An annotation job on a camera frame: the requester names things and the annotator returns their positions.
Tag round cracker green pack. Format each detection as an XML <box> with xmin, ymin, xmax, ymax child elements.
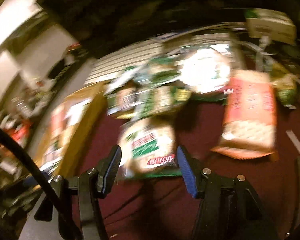
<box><xmin>117</xmin><ymin>118</ymin><xmax>181</xmax><ymax>180</ymax></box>

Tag cardboard box tray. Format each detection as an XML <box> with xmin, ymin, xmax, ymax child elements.
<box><xmin>32</xmin><ymin>82</ymin><xmax>106</xmax><ymax>178</ymax></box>

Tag white computer keyboard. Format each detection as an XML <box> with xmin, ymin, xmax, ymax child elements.
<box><xmin>84</xmin><ymin>33</ymin><xmax>230</xmax><ymax>86</ymax></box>

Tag black computer monitor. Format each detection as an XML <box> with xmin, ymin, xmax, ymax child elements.
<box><xmin>37</xmin><ymin>0</ymin><xmax>300</xmax><ymax>58</ymax></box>

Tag white green medicine box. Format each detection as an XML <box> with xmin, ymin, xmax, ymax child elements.
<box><xmin>244</xmin><ymin>8</ymin><xmax>296</xmax><ymax>46</ymax></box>

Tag black cable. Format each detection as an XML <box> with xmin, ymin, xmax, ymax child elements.
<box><xmin>0</xmin><ymin>122</ymin><xmax>73</xmax><ymax>240</ymax></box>

